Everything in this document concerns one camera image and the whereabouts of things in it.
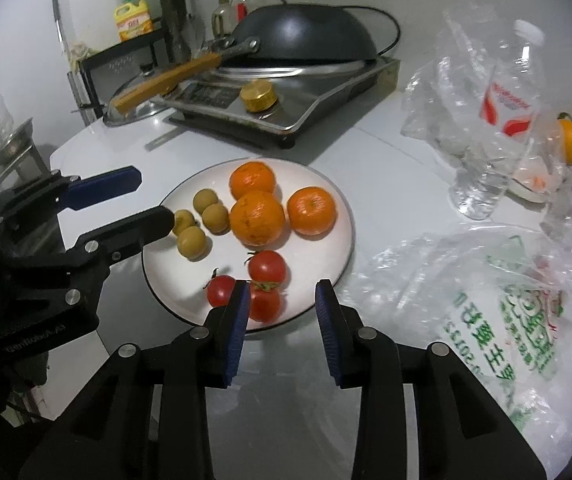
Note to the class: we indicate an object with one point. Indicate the glass pot lid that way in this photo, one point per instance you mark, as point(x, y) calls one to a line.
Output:
point(126, 87)

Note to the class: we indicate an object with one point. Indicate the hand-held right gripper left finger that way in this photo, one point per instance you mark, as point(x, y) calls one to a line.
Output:
point(236, 335)

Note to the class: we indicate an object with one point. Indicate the steel induction cooker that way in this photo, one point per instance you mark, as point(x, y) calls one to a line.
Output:
point(316, 105)

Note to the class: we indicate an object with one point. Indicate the grey vertical pipe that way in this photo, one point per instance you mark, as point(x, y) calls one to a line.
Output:
point(168, 0)

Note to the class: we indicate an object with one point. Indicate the clear water bottle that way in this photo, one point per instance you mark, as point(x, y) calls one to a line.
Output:
point(505, 110)

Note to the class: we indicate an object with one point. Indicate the yellow detergent bottle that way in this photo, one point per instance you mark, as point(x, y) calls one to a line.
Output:
point(133, 19)

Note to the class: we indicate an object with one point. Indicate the red label plastic bottle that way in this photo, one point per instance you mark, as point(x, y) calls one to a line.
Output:
point(243, 5)

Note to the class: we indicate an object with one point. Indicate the green printed plastic bag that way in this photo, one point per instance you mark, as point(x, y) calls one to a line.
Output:
point(465, 285)

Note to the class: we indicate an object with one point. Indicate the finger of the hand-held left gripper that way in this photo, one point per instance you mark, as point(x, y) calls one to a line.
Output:
point(106, 187)
point(136, 232)

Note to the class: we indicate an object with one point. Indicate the black metal rack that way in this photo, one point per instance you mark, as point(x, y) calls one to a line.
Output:
point(116, 65)

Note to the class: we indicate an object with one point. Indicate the clear oil bottle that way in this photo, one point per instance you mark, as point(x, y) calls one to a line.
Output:
point(220, 19)

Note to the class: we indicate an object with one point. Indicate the orange tangerine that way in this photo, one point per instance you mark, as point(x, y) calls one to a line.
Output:
point(312, 210)
point(252, 179)
point(257, 217)

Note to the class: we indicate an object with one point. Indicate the gold cooker knob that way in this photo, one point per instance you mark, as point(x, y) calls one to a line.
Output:
point(258, 96)

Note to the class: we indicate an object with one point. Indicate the pale cloth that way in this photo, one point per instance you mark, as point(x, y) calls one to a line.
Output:
point(78, 52)

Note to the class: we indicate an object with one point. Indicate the white plate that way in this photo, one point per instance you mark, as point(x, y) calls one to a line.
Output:
point(306, 270)

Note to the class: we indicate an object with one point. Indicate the white bowl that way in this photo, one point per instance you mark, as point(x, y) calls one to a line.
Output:
point(535, 185)

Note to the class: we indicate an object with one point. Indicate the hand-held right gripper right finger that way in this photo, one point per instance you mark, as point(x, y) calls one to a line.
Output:
point(328, 335)

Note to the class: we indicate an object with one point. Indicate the black wok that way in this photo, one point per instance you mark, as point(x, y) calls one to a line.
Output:
point(306, 30)

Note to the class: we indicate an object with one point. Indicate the red cherry tomato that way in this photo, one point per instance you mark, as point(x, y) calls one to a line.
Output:
point(220, 290)
point(267, 266)
point(265, 304)

